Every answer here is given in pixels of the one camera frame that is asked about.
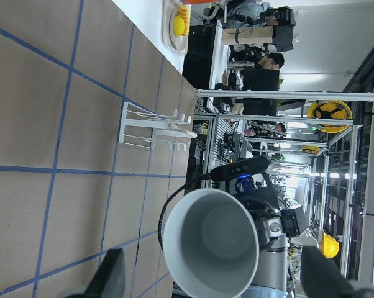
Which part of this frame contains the yellow hard hat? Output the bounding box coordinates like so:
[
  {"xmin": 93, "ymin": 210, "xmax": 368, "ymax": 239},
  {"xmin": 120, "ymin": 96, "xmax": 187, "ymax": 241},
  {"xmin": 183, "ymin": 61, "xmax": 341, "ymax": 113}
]
[{"xmin": 307, "ymin": 100, "xmax": 353, "ymax": 133}]

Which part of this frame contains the translucent white plastic cup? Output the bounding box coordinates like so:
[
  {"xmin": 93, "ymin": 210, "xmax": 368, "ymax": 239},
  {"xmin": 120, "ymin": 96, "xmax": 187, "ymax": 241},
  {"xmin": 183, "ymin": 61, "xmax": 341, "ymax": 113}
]
[{"xmin": 163, "ymin": 189, "xmax": 259, "ymax": 297}]

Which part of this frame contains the cream tray with yellow toy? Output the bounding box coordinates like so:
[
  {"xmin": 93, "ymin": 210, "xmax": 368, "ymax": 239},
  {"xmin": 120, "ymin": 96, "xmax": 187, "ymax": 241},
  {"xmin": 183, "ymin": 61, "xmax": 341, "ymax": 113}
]
[{"xmin": 162, "ymin": 0, "xmax": 191, "ymax": 55}]

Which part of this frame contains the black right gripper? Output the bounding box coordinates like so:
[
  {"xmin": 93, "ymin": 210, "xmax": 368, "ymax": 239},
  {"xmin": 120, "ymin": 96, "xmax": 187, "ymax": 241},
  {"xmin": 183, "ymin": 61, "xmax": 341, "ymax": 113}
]
[{"xmin": 234, "ymin": 176, "xmax": 308, "ymax": 251}]

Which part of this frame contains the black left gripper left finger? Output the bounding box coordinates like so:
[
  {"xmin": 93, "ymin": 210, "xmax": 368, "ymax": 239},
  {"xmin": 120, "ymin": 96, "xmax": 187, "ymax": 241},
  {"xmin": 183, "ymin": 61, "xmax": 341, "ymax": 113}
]
[{"xmin": 84, "ymin": 248, "xmax": 125, "ymax": 297}]

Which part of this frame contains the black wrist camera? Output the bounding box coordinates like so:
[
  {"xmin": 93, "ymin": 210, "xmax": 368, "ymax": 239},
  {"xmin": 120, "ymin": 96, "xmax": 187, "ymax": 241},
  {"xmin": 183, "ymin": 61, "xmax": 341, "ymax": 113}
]
[{"xmin": 203, "ymin": 156, "xmax": 270, "ymax": 182}]

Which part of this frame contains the white wire cup rack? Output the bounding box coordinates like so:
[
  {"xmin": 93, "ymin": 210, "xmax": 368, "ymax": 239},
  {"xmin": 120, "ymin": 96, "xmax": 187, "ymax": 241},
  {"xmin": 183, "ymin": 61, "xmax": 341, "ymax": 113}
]
[{"xmin": 118, "ymin": 101, "xmax": 197, "ymax": 150}]

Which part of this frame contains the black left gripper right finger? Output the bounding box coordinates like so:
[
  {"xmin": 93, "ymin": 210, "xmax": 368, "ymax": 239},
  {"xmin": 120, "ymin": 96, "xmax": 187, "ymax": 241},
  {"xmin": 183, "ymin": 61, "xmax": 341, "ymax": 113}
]
[{"xmin": 301, "ymin": 246, "xmax": 360, "ymax": 298}]

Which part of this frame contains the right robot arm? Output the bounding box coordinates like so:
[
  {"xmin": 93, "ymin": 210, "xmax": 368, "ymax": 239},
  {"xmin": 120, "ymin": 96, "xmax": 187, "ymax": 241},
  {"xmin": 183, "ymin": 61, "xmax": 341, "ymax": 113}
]
[{"xmin": 162, "ymin": 177, "xmax": 308, "ymax": 297}]

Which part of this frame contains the person in black shirt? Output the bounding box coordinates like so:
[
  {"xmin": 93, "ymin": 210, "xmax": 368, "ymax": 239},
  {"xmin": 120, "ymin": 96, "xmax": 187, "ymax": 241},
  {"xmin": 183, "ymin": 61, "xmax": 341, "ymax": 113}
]
[{"xmin": 241, "ymin": 52, "xmax": 285, "ymax": 116}]

